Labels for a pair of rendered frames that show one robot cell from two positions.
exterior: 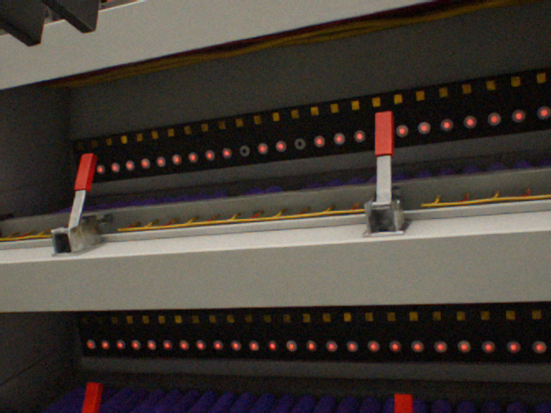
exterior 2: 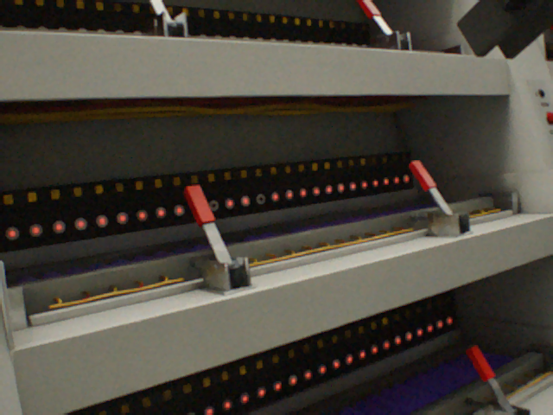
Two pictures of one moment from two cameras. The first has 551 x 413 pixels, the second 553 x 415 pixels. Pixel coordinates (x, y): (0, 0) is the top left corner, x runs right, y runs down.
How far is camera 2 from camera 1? 57 cm
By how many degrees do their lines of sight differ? 58
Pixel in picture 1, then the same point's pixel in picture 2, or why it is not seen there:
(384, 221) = (438, 232)
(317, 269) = (445, 262)
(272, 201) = (342, 231)
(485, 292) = (509, 263)
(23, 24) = (493, 40)
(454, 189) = not seen: hidden behind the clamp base
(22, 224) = (63, 286)
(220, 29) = (334, 84)
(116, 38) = (249, 70)
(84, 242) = (239, 277)
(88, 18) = (516, 50)
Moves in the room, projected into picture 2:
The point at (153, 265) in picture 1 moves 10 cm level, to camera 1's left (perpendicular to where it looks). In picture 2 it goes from (342, 280) to (273, 297)
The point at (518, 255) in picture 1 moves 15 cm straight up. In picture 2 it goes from (518, 238) to (474, 109)
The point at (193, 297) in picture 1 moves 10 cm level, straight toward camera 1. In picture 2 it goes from (371, 304) to (490, 273)
